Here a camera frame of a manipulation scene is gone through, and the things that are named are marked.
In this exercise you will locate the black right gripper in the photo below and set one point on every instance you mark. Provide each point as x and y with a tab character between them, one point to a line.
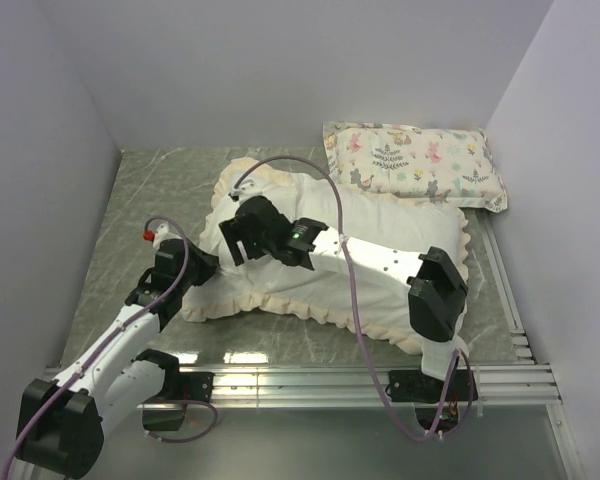
235	232

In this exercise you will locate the right base electronics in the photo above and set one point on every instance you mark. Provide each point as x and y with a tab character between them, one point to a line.
448	420

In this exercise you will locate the grey and cream ruffled pillowcase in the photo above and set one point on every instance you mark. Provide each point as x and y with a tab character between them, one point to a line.
269	285

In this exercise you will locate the aluminium mounting rail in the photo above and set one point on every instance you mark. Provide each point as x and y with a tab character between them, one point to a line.
263	360

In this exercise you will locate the animal print pillow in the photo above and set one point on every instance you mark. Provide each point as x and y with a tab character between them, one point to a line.
443	166

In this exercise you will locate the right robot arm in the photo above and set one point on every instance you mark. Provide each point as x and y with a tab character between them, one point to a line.
429	282

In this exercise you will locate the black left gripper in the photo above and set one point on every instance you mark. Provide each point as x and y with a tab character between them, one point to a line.
209	263

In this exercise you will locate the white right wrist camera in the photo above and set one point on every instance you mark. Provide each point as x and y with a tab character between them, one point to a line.
246	190

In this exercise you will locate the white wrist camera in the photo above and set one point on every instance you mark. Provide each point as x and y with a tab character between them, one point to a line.
163	232
246	190

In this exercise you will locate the black left base box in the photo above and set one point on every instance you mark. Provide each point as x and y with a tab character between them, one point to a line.
163	418

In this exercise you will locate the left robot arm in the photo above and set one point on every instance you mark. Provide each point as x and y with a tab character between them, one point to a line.
63	422

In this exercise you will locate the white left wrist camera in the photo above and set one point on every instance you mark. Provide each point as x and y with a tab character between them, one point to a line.
163	232

